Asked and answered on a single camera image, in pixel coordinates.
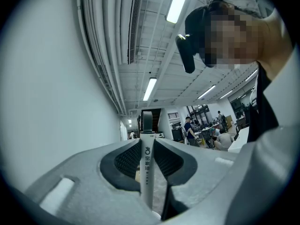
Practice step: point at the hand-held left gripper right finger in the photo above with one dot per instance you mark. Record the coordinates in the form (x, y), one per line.
(201, 177)

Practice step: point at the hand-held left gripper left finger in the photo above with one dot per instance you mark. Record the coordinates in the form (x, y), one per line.
(89, 186)

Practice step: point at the white labelled tube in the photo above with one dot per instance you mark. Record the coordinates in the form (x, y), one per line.
(147, 172)

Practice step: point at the dark wooden staircase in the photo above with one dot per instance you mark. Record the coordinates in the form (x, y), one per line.
(156, 118)

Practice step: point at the person's black shirt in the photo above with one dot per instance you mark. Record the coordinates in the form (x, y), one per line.
(260, 116)

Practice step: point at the long ceiling light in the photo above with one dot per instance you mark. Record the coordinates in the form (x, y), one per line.
(149, 89)
(178, 3)
(206, 91)

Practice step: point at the person's head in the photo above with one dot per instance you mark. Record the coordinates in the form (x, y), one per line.
(234, 43)

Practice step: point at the ceiling air vent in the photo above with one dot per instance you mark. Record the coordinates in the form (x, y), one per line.
(134, 27)

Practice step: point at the black head-mounted camera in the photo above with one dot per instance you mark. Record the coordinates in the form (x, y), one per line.
(187, 57)

